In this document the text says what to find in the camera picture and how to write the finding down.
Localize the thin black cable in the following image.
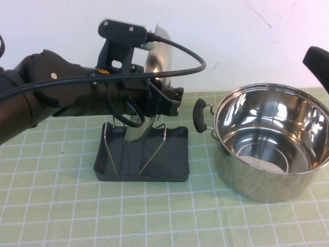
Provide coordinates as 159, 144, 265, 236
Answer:
104, 89, 146, 129

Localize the stainless steel pot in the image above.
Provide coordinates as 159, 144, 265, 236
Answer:
192, 82, 329, 203

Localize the green checked tablecloth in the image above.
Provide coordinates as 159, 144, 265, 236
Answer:
0, 87, 329, 247

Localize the thick black camera cable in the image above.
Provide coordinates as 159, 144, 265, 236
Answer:
0, 33, 207, 101

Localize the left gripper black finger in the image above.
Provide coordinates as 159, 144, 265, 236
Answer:
148, 82, 182, 117
164, 85, 185, 102

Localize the black tray wire lid rack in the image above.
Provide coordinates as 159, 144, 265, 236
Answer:
93, 115, 191, 183

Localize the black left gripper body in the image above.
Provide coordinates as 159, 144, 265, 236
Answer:
91, 64, 156, 122

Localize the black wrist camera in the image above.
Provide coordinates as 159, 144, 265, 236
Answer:
97, 18, 153, 75

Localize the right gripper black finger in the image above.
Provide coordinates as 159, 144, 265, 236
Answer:
302, 45, 329, 96

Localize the steel lid with black knob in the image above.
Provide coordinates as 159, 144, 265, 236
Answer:
125, 22, 176, 144

